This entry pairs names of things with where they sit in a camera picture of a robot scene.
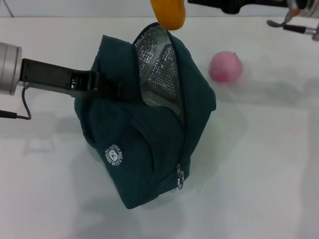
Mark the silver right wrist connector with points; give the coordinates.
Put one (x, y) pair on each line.
(292, 10)

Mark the pink peach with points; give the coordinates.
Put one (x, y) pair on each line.
(225, 66)

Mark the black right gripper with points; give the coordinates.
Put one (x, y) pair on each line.
(249, 5)

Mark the grey left wrist camera bracket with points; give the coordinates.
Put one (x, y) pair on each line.
(67, 92)

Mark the dark teal insulated lunch bag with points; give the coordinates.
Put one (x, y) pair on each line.
(149, 149)

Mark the yellow banana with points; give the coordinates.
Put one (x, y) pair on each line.
(169, 15)

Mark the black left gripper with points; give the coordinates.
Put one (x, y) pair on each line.
(49, 74)

